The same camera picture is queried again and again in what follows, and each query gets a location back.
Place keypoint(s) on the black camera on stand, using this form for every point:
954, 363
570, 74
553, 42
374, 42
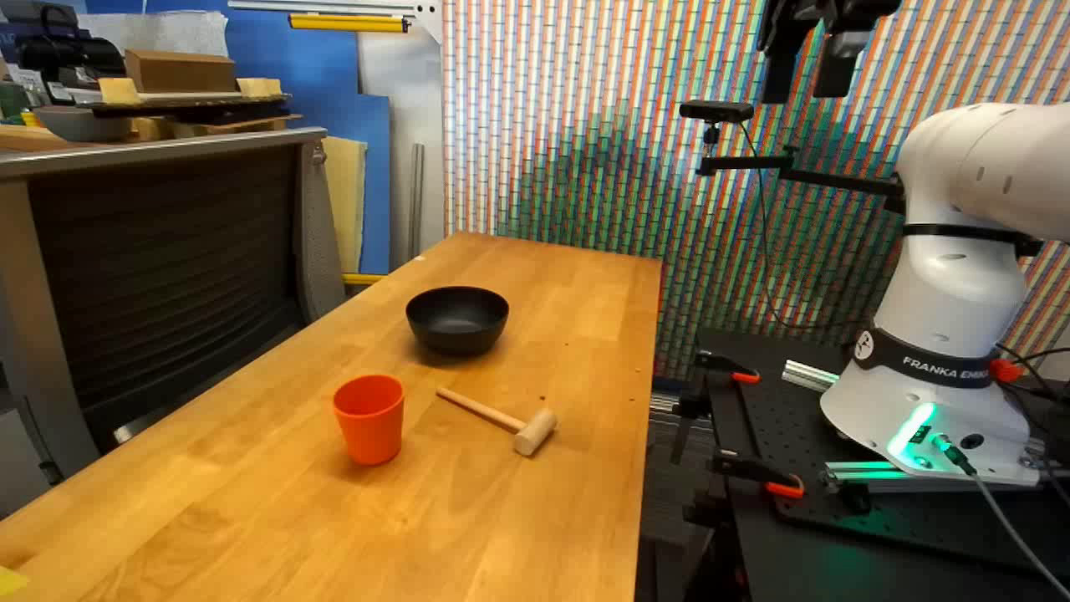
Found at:
785, 164

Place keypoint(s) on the orange plastic cup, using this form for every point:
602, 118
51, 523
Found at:
370, 413

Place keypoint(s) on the orange black clamp upper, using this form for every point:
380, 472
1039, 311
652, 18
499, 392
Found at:
726, 366

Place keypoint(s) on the orange black clamp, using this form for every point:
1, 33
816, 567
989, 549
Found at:
754, 469
726, 366

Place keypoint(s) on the grey cabinet with dark panel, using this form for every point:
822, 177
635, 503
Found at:
135, 276

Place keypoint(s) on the wooden box on shelf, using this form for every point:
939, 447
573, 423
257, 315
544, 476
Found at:
160, 70

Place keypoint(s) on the orange black clamp lower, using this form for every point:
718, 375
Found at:
754, 469

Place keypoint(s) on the wooden mallet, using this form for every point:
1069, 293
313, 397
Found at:
526, 432

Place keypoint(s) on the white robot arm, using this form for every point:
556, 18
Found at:
916, 387

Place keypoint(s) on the yellow bar on wall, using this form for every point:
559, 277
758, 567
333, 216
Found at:
350, 20

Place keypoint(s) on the blue board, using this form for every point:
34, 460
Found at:
318, 74

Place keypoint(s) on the black bowl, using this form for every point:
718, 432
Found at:
455, 319

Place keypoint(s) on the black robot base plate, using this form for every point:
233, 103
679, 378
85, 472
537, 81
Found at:
847, 538

